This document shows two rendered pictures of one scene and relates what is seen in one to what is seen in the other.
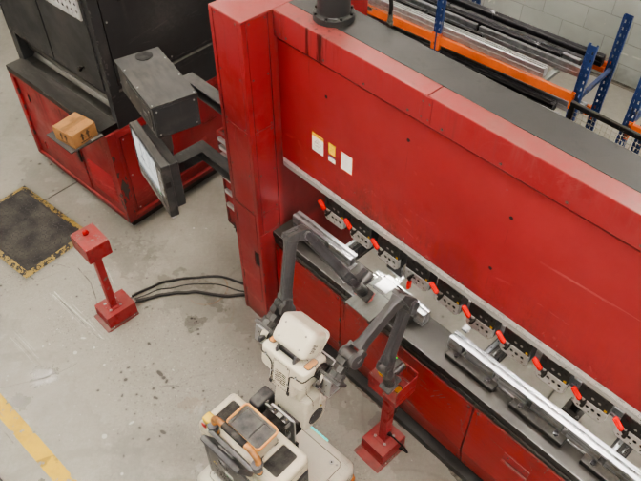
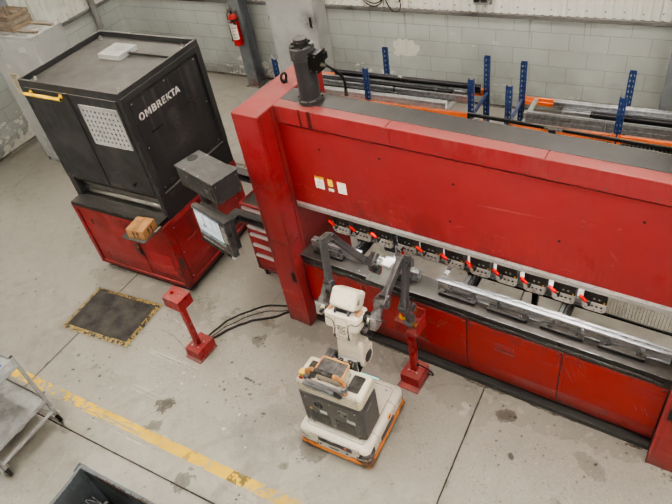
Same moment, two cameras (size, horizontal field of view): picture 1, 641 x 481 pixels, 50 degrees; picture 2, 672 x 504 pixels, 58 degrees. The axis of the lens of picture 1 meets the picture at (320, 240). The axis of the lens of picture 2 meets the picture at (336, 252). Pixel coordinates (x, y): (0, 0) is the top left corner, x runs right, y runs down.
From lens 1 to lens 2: 134 cm
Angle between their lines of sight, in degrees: 7
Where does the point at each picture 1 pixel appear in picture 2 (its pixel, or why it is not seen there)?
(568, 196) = (480, 158)
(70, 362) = (180, 390)
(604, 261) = (511, 189)
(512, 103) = (434, 118)
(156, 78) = (207, 168)
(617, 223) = (511, 164)
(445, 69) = (389, 110)
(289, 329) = (339, 295)
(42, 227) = (124, 310)
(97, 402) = (210, 409)
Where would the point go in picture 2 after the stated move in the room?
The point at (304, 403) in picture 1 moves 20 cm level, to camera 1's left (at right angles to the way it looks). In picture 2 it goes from (360, 345) to (334, 353)
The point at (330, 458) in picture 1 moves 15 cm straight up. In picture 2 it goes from (384, 388) to (382, 377)
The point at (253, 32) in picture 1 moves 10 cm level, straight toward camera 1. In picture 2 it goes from (264, 122) to (267, 128)
